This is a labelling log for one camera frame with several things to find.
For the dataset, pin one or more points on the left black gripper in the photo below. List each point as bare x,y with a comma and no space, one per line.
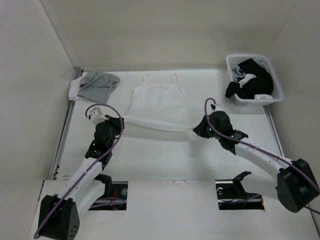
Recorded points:
115,122

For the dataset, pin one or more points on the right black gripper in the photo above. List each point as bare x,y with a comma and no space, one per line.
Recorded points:
200,128

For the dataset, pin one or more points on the white tank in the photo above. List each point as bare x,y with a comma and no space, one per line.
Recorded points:
74,89
160,104

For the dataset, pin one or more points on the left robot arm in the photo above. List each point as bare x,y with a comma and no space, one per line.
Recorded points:
60,213

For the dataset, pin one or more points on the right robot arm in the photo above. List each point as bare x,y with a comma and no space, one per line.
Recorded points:
295,183

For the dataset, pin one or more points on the folded grey tank top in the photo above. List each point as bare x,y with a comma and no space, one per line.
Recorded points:
97,86

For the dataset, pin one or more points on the folded white tank top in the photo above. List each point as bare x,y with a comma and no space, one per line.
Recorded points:
74,89

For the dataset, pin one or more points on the black tank top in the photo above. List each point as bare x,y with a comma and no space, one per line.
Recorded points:
257,81

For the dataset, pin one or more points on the white garment in basket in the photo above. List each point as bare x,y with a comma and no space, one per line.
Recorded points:
263,97

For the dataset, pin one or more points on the grey garment in basket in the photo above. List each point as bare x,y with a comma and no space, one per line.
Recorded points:
237,73

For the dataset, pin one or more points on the white plastic laundry basket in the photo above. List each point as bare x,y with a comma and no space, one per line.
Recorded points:
233,60

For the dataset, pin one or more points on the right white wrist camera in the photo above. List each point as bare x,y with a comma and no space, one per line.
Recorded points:
216,108

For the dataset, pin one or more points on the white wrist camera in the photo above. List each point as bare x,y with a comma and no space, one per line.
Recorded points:
96,116
216,108

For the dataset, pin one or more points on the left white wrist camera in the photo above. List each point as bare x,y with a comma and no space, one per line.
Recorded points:
96,116

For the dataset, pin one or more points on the metal table edge rail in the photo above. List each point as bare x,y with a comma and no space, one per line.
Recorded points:
55,163

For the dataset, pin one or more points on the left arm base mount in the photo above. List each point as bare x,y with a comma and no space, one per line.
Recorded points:
114,199

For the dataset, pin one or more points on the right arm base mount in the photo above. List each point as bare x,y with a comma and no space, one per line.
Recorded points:
231,195

